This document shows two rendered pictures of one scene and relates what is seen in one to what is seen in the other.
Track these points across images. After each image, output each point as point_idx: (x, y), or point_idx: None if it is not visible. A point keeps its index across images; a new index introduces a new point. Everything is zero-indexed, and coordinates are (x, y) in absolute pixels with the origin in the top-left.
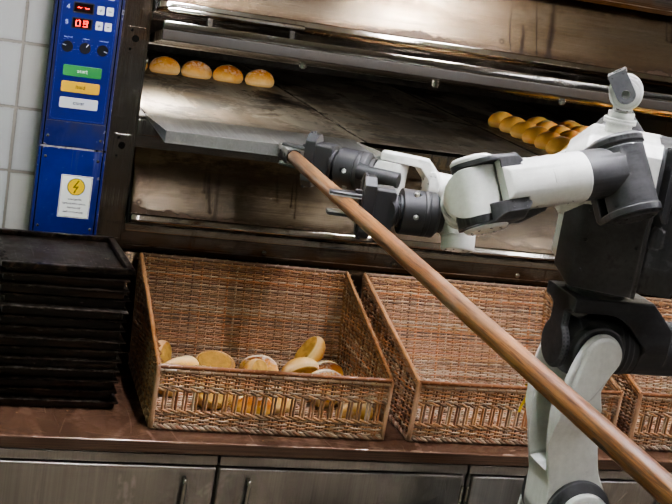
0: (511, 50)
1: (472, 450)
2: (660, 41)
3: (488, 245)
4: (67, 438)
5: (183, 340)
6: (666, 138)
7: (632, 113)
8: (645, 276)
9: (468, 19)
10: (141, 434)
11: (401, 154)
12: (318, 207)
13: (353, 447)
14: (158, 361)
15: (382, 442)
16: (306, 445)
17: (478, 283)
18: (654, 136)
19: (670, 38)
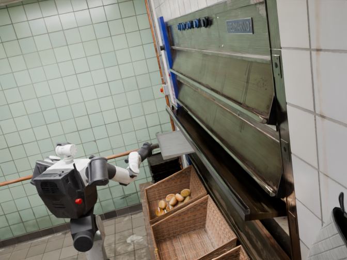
0: (207, 124)
1: (153, 258)
2: (237, 129)
3: (223, 204)
4: (140, 196)
5: (192, 192)
6: (67, 169)
7: (66, 157)
8: (58, 207)
9: (203, 109)
10: (145, 202)
11: (129, 153)
12: (204, 166)
13: (147, 233)
14: (145, 188)
15: (153, 238)
16: (146, 225)
17: (223, 218)
18: (69, 167)
19: (240, 129)
